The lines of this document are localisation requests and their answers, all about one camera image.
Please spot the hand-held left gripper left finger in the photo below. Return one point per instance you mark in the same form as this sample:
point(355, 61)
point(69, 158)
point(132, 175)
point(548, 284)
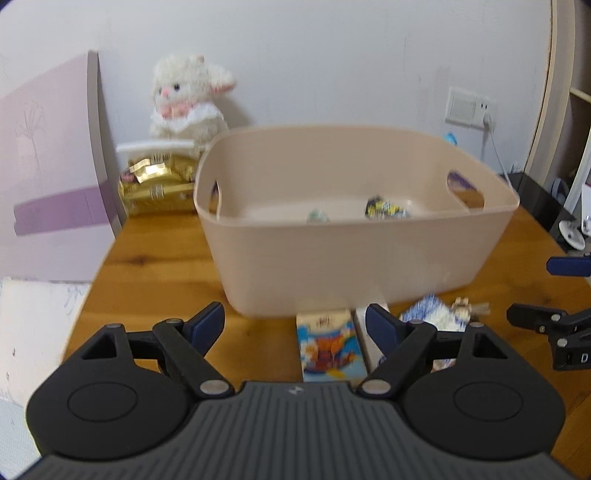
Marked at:
point(207, 325)

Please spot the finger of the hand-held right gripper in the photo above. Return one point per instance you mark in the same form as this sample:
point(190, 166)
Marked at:
point(538, 318)
point(565, 266)

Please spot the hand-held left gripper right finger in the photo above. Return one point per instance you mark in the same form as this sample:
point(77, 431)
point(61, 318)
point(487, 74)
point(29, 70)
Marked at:
point(381, 325)

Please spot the cartoon print carton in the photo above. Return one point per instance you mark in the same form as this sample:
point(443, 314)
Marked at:
point(328, 346)

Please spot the beige plastic basket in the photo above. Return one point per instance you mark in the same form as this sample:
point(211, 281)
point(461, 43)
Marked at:
point(323, 267)

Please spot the blue white crumpled packet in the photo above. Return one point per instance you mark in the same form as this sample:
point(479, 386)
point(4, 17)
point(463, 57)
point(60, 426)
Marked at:
point(431, 314)

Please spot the small toy figure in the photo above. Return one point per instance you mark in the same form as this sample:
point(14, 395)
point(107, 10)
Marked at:
point(463, 308)

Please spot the black yellow wrapped candy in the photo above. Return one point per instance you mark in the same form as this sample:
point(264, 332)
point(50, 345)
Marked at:
point(383, 207)

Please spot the small pale green wrapper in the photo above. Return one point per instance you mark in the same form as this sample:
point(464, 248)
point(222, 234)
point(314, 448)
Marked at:
point(316, 216)

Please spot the purple packet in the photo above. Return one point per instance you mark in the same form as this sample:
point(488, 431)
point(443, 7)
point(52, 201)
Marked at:
point(459, 182)

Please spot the gold snack bag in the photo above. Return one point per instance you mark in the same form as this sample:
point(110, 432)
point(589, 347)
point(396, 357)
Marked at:
point(154, 184)

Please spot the small blue object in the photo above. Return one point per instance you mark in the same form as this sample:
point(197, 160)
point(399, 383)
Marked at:
point(451, 138)

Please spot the wooden shelf unit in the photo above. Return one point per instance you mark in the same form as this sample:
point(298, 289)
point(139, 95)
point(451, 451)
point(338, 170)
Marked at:
point(549, 92)

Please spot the white flat packet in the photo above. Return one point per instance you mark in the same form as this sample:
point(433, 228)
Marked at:
point(154, 146)

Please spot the pink purple board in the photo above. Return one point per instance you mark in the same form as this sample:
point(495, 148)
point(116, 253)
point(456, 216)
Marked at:
point(51, 184)

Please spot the white plush bunny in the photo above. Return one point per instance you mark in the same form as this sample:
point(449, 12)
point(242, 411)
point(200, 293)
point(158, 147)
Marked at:
point(184, 101)

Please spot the white wall switch socket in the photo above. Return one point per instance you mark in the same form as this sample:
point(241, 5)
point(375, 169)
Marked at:
point(464, 106)

